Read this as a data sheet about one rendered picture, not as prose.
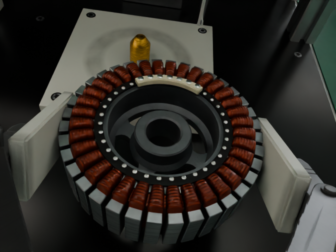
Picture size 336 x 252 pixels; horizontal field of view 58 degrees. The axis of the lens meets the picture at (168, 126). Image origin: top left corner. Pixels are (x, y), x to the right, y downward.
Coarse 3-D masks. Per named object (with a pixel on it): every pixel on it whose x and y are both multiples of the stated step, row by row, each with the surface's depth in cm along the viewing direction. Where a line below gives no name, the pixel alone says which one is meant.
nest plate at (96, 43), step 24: (96, 24) 33; (120, 24) 33; (144, 24) 34; (168, 24) 34; (192, 24) 35; (72, 48) 30; (96, 48) 30; (120, 48) 31; (168, 48) 32; (192, 48) 32; (72, 72) 28; (96, 72) 28; (48, 96) 26
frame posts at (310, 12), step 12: (300, 0) 35; (312, 0) 33; (324, 0) 34; (300, 12) 35; (312, 12) 34; (324, 12) 34; (288, 24) 38; (300, 24) 35; (312, 24) 36; (324, 24) 35; (300, 36) 36; (312, 36) 36
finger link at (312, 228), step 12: (312, 192) 12; (324, 192) 12; (312, 204) 11; (324, 204) 11; (300, 216) 10; (312, 216) 10; (324, 216) 10; (300, 228) 10; (312, 228) 10; (324, 228) 10; (300, 240) 9; (312, 240) 9; (324, 240) 9
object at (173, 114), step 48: (96, 96) 17; (144, 96) 19; (192, 96) 19; (240, 96) 19; (96, 144) 15; (144, 144) 16; (240, 144) 16; (96, 192) 14; (144, 192) 14; (192, 192) 14; (240, 192) 15; (144, 240) 15
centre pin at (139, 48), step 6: (138, 36) 28; (144, 36) 28; (132, 42) 28; (138, 42) 28; (144, 42) 28; (132, 48) 28; (138, 48) 28; (144, 48) 28; (132, 54) 29; (138, 54) 29; (144, 54) 29; (132, 60) 29
